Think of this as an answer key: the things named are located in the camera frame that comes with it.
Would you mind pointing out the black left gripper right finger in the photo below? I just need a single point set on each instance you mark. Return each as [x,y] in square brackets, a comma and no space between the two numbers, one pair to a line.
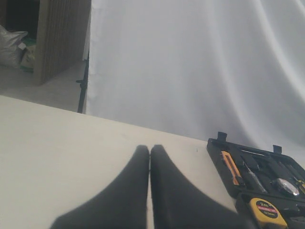
[178,204]

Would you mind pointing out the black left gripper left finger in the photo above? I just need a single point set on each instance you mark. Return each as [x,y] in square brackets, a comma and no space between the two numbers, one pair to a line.
[121,205]

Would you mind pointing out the black electrical tape roll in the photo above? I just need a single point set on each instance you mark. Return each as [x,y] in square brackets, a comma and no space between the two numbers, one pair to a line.
[285,187]

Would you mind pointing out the black plastic tool case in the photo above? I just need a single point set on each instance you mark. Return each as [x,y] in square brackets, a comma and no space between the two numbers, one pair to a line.
[267,166]

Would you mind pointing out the orange utility knife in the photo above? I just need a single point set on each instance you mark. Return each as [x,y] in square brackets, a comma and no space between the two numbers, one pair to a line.
[237,178]

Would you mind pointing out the clear tester screwdriver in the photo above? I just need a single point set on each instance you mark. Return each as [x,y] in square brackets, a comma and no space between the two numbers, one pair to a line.
[256,179]

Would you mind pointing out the yellow tape measure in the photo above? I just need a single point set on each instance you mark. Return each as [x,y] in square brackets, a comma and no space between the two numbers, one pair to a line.
[267,215]

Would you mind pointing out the large yellow black screwdriver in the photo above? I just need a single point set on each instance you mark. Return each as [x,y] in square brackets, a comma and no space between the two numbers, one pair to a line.
[300,183]

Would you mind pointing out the black backdrop stand pole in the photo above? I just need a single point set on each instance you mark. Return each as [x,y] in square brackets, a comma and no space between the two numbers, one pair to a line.
[83,85]

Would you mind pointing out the white backdrop cloth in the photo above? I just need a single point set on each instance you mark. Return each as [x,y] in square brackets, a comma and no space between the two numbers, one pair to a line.
[197,67]

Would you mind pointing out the green white box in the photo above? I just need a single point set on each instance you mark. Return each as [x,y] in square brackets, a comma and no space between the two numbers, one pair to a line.
[28,47]

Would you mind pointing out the grey plastic sack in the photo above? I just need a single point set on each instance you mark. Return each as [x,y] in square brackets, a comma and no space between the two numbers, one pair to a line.
[10,52]

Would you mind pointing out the beige wooden cabinet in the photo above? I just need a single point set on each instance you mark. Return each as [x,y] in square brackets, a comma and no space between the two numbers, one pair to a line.
[58,26]

